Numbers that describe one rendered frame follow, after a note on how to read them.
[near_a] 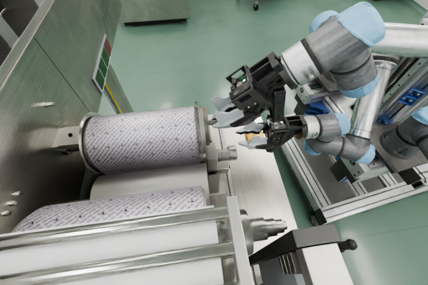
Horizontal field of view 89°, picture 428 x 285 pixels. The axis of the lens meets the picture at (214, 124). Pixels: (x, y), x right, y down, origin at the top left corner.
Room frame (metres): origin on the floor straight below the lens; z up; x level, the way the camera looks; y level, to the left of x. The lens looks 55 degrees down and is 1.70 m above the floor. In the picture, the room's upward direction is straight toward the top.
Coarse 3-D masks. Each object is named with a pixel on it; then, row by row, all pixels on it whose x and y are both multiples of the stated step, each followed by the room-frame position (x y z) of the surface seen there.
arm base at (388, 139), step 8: (392, 128) 0.56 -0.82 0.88; (384, 136) 0.54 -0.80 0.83; (392, 136) 0.51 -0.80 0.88; (400, 136) 0.50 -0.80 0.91; (384, 144) 0.50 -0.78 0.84; (392, 144) 0.48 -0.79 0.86; (400, 144) 0.47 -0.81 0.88; (408, 144) 0.46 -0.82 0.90; (392, 152) 0.46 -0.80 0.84; (400, 152) 0.46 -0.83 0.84; (408, 152) 0.44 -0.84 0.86; (416, 152) 0.44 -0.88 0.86
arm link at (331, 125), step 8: (320, 120) 0.41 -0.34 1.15; (328, 120) 0.41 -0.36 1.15; (336, 120) 0.41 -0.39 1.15; (344, 120) 0.41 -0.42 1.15; (320, 128) 0.38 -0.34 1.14; (328, 128) 0.39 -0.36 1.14; (336, 128) 0.39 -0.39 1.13; (344, 128) 0.39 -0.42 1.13; (320, 136) 0.37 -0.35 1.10; (328, 136) 0.38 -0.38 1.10
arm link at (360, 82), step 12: (372, 60) 0.33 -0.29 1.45; (348, 72) 0.31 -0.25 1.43; (360, 72) 0.31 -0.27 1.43; (372, 72) 0.32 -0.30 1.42; (336, 84) 0.33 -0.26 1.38; (348, 84) 0.31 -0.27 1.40; (360, 84) 0.31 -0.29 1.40; (372, 84) 0.31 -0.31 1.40; (348, 96) 0.32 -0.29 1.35; (360, 96) 0.31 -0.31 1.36
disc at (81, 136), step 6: (90, 114) 0.31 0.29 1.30; (96, 114) 0.33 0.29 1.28; (84, 120) 0.28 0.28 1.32; (84, 126) 0.27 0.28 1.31; (84, 132) 0.26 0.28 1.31; (78, 138) 0.24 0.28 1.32; (84, 138) 0.24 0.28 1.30; (84, 144) 0.23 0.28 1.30; (84, 150) 0.22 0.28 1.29; (84, 156) 0.21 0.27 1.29; (84, 162) 0.20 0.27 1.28; (90, 162) 0.21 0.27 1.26; (90, 168) 0.20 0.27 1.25; (96, 168) 0.21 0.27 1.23
